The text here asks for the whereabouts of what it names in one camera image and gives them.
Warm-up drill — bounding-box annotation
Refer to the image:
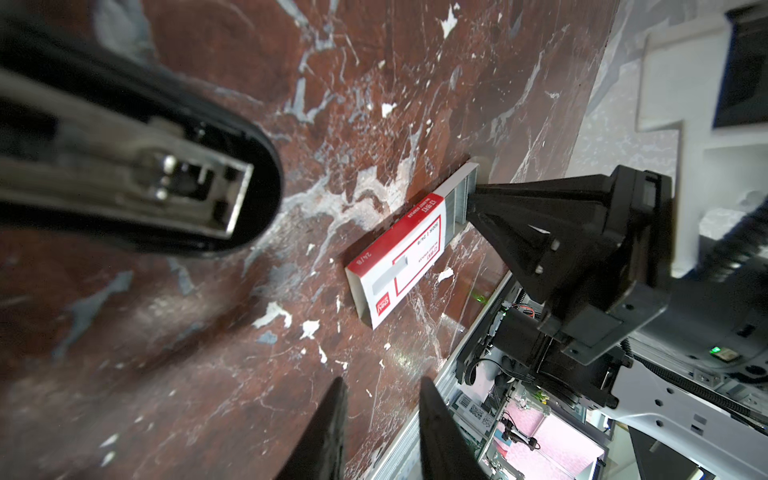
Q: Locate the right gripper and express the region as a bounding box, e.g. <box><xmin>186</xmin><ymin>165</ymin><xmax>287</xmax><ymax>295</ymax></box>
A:
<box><xmin>467</xmin><ymin>166</ymin><xmax>673</xmax><ymax>365</ymax></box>

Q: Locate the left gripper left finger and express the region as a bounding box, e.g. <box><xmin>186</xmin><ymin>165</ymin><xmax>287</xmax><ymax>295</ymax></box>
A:
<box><xmin>276</xmin><ymin>377</ymin><xmax>348</xmax><ymax>480</ymax></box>

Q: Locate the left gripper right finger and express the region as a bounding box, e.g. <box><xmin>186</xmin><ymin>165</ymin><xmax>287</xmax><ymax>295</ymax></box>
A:
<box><xmin>418</xmin><ymin>376</ymin><xmax>486</xmax><ymax>480</ymax></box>

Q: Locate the red white staple box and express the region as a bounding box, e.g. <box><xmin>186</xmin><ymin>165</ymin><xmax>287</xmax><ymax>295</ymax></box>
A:
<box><xmin>345</xmin><ymin>162</ymin><xmax>479</xmax><ymax>329</ymax></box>

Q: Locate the black stapler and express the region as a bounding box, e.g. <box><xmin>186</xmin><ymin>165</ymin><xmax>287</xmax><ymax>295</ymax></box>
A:
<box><xmin>1</xmin><ymin>11</ymin><xmax>284</xmax><ymax>258</ymax></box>

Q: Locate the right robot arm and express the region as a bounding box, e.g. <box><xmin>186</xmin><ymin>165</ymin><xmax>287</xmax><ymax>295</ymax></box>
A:
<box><xmin>455</xmin><ymin>166</ymin><xmax>767</xmax><ymax>479</ymax></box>

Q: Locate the aluminium front rail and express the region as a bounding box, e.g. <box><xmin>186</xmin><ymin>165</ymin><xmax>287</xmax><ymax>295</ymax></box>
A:
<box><xmin>363</xmin><ymin>273</ymin><xmax>514</xmax><ymax>479</ymax></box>

